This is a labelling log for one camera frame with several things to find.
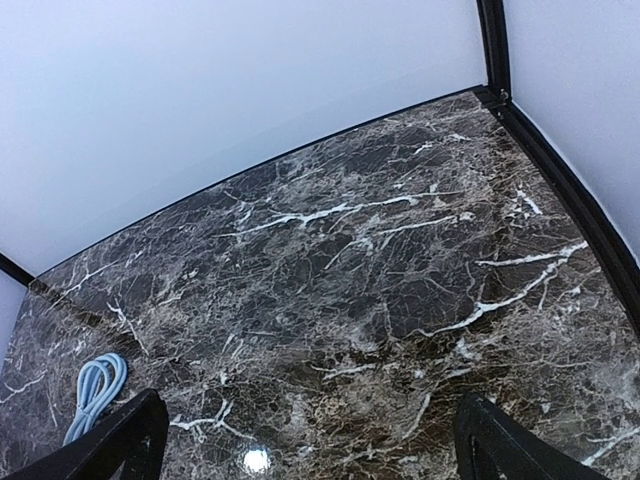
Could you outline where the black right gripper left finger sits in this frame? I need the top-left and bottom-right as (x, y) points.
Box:
(7, 389), (169, 480)

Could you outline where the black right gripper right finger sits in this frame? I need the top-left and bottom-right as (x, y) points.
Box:
(453, 393), (604, 480)

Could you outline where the light blue cable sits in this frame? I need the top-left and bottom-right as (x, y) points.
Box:
(61, 352), (128, 448)

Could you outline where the black left frame post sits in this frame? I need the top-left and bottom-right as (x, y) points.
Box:
(0, 254), (35, 287)

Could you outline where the black frame post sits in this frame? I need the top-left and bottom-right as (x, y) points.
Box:
(476, 1), (639, 319)
(0, 254), (35, 287)

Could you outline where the black right frame post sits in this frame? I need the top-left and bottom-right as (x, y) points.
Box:
(476, 1), (639, 319)

